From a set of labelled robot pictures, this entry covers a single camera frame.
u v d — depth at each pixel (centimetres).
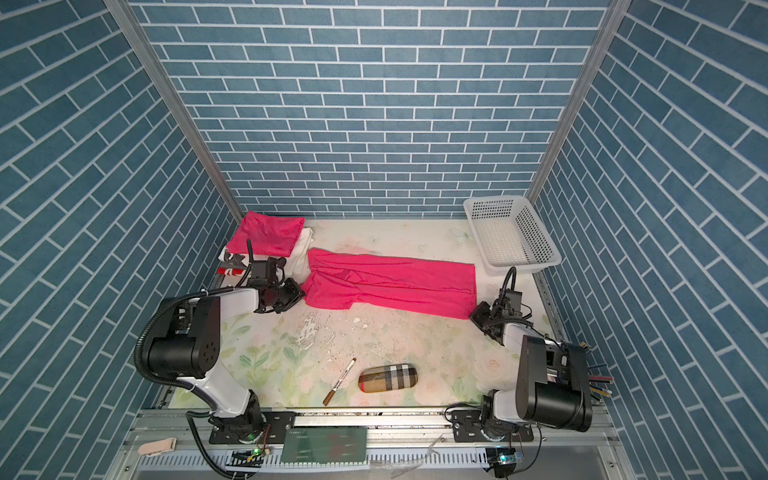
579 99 86
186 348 48
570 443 74
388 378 79
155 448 68
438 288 101
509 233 118
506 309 73
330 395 79
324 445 70
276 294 85
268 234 105
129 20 71
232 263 100
